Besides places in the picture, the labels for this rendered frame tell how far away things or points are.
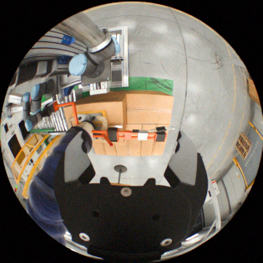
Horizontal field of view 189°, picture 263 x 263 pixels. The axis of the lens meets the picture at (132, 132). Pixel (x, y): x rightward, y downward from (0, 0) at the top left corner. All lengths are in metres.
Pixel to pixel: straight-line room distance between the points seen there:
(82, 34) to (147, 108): 1.05
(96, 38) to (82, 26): 0.10
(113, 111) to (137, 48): 1.34
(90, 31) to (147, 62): 1.45
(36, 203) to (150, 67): 1.92
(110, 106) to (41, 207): 0.80
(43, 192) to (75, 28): 0.55
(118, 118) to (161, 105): 0.62
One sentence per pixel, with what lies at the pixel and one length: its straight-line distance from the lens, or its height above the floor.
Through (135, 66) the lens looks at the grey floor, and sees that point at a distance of 1.66.
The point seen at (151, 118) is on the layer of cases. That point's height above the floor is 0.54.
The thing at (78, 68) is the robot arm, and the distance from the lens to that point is 0.45.
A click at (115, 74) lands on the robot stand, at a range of 1.45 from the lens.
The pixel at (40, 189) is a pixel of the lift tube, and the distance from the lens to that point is 0.44.
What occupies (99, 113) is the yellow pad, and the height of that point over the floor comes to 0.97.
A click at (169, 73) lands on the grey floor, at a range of 1.77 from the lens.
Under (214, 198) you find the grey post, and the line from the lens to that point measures 3.13.
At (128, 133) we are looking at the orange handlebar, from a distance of 0.64.
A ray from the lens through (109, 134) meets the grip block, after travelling 0.66.
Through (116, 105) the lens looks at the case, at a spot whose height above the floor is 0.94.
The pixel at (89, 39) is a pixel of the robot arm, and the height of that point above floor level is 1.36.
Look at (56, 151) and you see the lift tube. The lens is 0.52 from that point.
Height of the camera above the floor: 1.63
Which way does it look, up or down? 58 degrees down
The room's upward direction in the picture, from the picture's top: 178 degrees counter-clockwise
